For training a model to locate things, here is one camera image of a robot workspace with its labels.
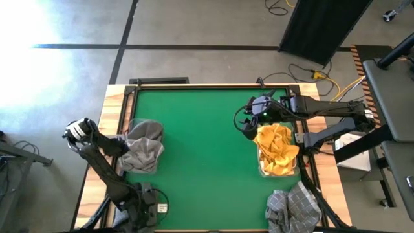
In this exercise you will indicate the black flat bar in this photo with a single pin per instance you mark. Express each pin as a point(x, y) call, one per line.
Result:
point(158, 80)

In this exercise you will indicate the mustard yellow towel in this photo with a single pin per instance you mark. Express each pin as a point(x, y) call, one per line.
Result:
point(275, 136)
point(281, 160)

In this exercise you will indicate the clear plastic basket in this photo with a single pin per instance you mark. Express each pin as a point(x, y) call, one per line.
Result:
point(260, 161)
point(161, 127)

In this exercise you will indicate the black partition panel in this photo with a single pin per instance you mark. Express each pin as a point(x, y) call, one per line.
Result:
point(323, 29)

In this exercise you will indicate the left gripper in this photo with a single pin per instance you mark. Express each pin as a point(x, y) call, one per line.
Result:
point(120, 147)

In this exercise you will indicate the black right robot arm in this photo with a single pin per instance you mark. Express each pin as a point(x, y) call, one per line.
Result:
point(323, 110)

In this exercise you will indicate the black chair castor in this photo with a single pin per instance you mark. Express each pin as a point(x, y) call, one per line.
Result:
point(389, 15)

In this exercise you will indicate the dark grey towel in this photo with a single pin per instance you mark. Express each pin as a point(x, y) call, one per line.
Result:
point(147, 129)

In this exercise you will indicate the grey checked towel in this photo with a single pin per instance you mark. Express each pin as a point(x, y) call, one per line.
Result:
point(294, 207)

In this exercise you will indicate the black pole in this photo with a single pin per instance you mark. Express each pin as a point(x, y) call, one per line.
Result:
point(396, 51)

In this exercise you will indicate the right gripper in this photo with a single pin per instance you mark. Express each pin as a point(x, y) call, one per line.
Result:
point(261, 108)

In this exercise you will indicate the black orange-striped floor mat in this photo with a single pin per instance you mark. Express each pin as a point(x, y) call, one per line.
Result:
point(360, 64)

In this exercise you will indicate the white box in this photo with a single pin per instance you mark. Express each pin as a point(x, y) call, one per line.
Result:
point(354, 158)

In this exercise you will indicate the white label tag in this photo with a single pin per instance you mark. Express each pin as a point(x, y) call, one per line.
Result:
point(162, 207)

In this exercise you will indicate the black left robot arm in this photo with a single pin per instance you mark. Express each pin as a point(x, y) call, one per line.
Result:
point(103, 168)

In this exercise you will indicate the black metal stand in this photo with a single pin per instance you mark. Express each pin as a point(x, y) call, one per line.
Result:
point(19, 155)

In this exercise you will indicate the grey side table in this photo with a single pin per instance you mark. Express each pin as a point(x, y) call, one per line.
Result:
point(391, 100)
point(401, 181)

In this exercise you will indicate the grey terry towel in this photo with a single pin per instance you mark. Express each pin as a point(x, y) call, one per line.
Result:
point(142, 155)

